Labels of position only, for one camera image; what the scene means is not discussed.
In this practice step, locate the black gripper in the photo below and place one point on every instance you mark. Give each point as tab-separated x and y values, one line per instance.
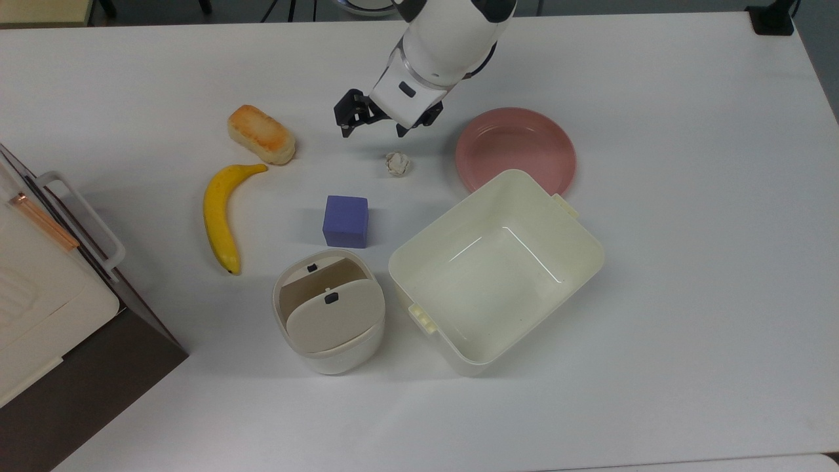
431	113

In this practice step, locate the white paper ball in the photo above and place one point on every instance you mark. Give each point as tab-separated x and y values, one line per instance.
398	164

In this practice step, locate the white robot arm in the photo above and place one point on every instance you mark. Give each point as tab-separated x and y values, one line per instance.
452	36

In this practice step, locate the cream trash can with lid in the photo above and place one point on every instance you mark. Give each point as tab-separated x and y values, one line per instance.
331	321

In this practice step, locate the purple cube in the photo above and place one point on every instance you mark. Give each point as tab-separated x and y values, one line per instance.
345	221

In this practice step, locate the toasted bread loaf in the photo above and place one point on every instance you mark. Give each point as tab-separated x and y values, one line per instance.
261	134

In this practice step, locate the pink plate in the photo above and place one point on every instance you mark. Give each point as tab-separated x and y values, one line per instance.
511	147

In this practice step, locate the yellow banana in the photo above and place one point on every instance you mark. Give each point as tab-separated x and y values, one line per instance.
219	216

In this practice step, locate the cream rectangular plastic bin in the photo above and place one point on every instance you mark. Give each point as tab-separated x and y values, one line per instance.
498	275

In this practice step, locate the orange tape strip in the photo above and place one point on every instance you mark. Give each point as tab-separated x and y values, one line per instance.
46	223

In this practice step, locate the beige desk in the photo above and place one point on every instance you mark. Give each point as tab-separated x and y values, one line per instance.
39	12

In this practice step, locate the black table clamp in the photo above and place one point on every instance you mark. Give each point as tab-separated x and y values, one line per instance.
773	19

